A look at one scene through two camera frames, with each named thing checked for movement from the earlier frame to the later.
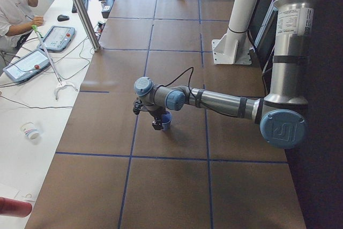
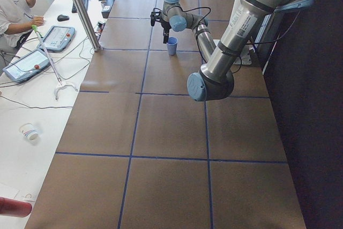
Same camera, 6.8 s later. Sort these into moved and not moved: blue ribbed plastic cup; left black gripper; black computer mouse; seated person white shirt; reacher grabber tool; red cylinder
Moved: blue ribbed plastic cup; left black gripper
Not moved: reacher grabber tool; red cylinder; black computer mouse; seated person white shirt
